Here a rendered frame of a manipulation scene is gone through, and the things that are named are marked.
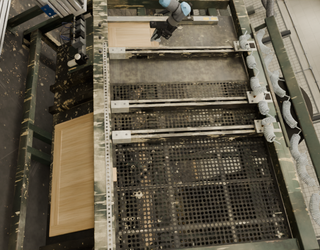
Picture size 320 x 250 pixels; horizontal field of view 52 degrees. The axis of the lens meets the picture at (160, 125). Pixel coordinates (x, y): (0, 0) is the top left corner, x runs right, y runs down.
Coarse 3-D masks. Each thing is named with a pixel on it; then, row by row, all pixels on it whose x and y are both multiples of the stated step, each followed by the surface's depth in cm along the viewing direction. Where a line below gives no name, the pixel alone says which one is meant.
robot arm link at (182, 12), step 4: (180, 4) 202; (184, 4) 201; (188, 4) 204; (180, 8) 201; (184, 8) 200; (188, 8) 202; (176, 12) 202; (180, 12) 202; (184, 12) 202; (188, 12) 203; (172, 16) 207; (176, 16) 205; (180, 16) 204; (184, 16) 205; (176, 20) 207; (180, 20) 208
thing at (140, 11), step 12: (144, 12) 290; (156, 120) 240; (240, 120) 247; (192, 156) 231; (204, 156) 232; (240, 156) 236; (156, 168) 222; (156, 192) 214; (252, 192) 221; (156, 204) 211; (252, 204) 218; (156, 216) 208; (180, 240) 204
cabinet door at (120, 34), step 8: (112, 24) 273; (120, 24) 273; (128, 24) 274; (136, 24) 275; (144, 24) 276; (112, 32) 268; (120, 32) 270; (128, 32) 270; (136, 32) 271; (144, 32) 272; (152, 32) 273; (112, 40) 264; (120, 40) 266; (128, 40) 266; (136, 40) 267; (144, 40) 268
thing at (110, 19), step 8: (112, 16) 274; (120, 16) 275; (128, 16) 276; (136, 16) 277; (144, 16) 277; (152, 16) 278; (160, 16) 279; (168, 16) 280; (200, 16) 284; (208, 16) 285; (216, 16) 286
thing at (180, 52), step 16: (112, 48) 254; (128, 48) 255; (144, 48) 257; (160, 48) 259; (176, 48) 260; (192, 48) 262; (208, 48) 264; (224, 48) 266; (240, 48) 262; (256, 48) 264
